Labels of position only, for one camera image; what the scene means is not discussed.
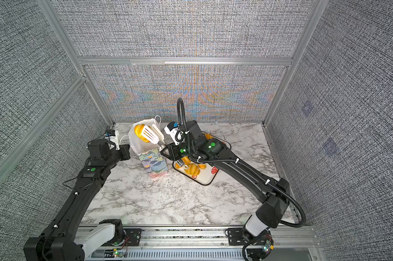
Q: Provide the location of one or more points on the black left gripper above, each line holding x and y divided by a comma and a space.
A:
124, 149

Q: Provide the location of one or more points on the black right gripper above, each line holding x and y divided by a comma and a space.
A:
173, 151

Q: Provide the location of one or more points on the floral white paper bag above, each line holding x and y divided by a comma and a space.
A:
136, 144

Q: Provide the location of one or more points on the white silver serving tongs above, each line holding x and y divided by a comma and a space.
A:
154, 133

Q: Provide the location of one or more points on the round orange fake bun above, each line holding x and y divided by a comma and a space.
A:
138, 129

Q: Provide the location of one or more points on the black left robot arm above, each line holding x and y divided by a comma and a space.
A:
57, 242

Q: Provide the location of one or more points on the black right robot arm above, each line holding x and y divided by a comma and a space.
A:
191, 142

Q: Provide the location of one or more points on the fake croissant front left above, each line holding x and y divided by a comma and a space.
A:
192, 169

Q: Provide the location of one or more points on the long fake bread right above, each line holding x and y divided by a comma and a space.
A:
208, 136

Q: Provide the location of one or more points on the white tray black rim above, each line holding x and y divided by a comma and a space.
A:
204, 178

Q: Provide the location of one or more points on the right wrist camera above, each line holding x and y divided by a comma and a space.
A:
172, 129

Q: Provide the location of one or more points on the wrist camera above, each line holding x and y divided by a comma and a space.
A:
172, 129
112, 136

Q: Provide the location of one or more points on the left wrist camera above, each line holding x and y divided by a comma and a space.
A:
112, 136

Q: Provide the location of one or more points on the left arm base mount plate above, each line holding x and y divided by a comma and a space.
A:
131, 237

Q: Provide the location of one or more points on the aluminium front rail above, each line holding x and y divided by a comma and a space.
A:
209, 243

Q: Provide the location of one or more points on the aluminium enclosure frame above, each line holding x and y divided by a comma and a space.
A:
35, 68

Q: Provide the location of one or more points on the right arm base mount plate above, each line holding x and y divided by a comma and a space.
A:
239, 237

